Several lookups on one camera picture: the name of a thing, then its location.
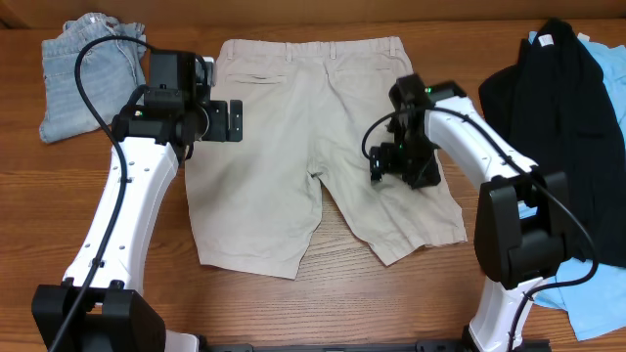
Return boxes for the beige khaki shorts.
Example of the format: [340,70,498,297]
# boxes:
[185,36,467,279]

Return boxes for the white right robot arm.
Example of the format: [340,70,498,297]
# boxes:
[371,74,572,351]

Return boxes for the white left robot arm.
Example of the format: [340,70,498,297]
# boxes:
[31,88,244,351]

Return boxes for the folded light blue jeans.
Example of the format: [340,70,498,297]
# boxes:
[39,13,146,144]

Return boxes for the black garment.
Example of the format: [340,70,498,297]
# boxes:
[478,19,625,267]

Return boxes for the light blue t-shirt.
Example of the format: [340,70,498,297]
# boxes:
[523,31,625,340]

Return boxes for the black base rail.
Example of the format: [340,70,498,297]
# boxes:
[198,337,552,352]

